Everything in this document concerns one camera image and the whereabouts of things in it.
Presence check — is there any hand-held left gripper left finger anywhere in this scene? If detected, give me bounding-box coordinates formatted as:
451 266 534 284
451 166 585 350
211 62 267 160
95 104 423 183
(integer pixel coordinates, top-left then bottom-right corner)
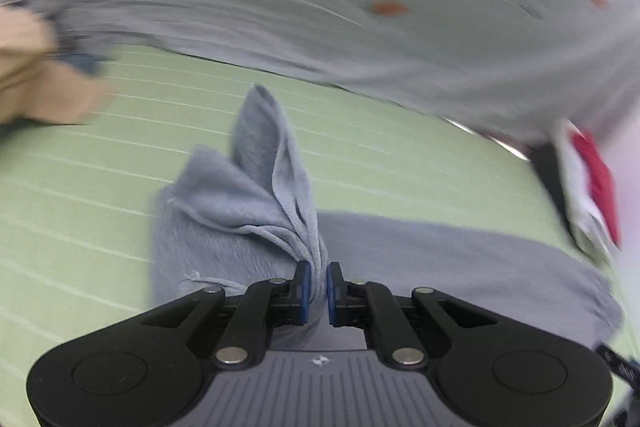
140 261 311 368

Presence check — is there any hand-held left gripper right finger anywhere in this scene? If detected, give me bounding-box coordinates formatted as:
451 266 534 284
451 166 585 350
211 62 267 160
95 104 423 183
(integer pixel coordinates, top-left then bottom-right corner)
326 261 499 371

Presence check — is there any light grey fleece garment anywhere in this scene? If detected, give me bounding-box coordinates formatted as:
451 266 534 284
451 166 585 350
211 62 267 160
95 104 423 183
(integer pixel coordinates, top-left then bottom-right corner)
149 83 627 353

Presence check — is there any green striped bed sheet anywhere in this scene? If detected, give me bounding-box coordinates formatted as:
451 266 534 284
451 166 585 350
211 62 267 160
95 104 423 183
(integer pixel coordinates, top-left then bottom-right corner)
0 43 640 427

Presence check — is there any red and white cloth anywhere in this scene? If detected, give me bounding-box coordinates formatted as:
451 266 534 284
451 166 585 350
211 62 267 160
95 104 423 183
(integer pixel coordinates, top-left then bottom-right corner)
554 118 623 265

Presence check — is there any beige cloth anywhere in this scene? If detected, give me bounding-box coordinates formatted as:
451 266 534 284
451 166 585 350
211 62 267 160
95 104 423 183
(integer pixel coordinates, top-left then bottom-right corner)
0 3 113 126

